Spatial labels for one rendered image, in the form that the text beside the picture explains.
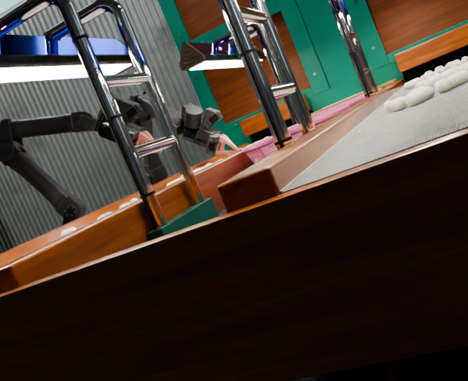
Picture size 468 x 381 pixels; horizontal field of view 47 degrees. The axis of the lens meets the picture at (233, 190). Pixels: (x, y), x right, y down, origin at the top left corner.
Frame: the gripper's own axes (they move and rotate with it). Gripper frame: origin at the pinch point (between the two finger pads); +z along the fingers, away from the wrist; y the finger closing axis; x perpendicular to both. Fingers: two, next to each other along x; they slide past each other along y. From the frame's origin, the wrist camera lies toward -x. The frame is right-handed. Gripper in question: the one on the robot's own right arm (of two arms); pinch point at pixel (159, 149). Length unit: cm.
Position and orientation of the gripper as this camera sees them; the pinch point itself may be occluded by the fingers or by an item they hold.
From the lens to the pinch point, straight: 162.9
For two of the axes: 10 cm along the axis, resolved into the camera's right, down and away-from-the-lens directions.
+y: 3.5, -2.3, 9.1
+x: -2.6, 9.1, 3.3
